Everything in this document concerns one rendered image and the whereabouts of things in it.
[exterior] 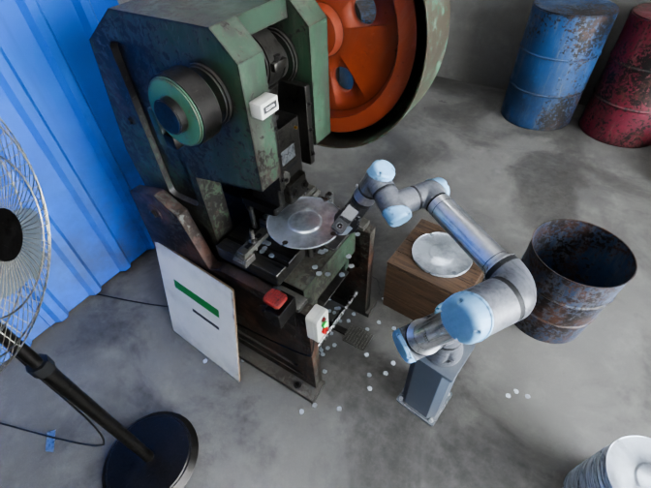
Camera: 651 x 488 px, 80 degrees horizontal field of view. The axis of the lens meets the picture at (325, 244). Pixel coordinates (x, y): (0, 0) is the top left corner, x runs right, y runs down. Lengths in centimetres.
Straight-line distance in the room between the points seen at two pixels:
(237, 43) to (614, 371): 211
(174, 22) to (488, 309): 98
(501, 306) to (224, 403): 140
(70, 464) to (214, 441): 60
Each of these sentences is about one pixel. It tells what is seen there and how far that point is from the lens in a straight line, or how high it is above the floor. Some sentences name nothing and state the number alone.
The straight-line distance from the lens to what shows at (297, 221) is 147.
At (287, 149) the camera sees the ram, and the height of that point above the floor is 109.
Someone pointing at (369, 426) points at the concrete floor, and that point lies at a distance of 188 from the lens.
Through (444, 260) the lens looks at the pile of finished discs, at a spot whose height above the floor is 37.
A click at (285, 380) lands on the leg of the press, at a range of 194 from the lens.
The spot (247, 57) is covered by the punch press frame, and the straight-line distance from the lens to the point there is 103.
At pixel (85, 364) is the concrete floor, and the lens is 237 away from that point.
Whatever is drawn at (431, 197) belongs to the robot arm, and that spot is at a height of 106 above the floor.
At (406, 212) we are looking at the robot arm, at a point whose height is 104.
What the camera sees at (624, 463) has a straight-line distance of 173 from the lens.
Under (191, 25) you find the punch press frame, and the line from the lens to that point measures 108.
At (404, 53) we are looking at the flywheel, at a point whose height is 132.
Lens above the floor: 178
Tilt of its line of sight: 46 degrees down
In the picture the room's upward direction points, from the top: 3 degrees counter-clockwise
